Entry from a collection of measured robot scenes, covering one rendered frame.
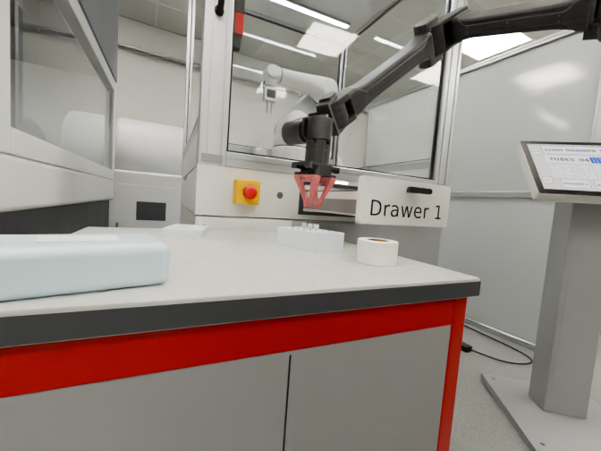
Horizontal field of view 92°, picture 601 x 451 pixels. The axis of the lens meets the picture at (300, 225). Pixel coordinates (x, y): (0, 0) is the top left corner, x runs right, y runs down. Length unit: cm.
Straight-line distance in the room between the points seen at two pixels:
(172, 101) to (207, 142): 333
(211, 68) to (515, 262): 224
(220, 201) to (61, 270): 62
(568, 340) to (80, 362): 166
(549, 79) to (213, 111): 223
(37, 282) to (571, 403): 182
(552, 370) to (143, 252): 165
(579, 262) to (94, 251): 162
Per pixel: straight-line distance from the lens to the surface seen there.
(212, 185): 89
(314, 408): 42
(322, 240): 58
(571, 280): 165
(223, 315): 31
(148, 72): 429
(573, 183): 153
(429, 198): 82
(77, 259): 32
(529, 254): 250
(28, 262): 32
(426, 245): 134
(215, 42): 99
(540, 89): 266
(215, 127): 91
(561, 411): 184
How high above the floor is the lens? 86
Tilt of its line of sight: 4 degrees down
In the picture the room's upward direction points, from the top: 4 degrees clockwise
